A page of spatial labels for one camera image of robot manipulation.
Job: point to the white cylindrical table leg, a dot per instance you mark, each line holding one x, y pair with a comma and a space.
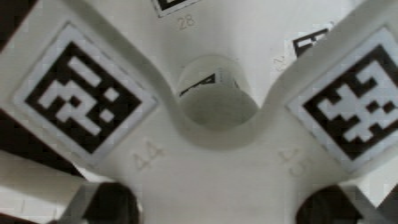
213, 97

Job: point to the white round table top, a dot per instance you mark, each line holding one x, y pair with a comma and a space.
254, 31

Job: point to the white cross-shaped table base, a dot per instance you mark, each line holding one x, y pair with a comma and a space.
94, 128

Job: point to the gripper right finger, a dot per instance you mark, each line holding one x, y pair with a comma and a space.
338, 205

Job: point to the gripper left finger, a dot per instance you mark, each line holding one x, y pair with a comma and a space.
103, 205

